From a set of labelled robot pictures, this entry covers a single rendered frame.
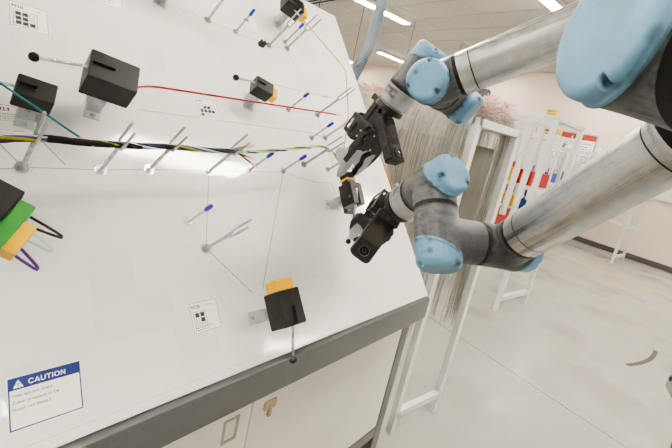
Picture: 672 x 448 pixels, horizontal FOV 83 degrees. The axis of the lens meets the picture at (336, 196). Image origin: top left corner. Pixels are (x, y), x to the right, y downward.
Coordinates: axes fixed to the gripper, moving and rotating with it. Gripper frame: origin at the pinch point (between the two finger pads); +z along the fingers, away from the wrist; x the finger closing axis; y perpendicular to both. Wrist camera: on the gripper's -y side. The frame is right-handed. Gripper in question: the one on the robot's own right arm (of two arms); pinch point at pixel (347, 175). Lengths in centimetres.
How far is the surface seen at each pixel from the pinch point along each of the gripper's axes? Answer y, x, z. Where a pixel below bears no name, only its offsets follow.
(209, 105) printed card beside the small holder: 16.2, 32.0, 0.3
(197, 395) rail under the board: -33, 39, 23
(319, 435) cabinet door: -41, -4, 52
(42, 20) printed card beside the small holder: 23, 61, -3
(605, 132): 196, -819, -103
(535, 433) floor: -78, -153, 78
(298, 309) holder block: -28.9, 24.9, 10.4
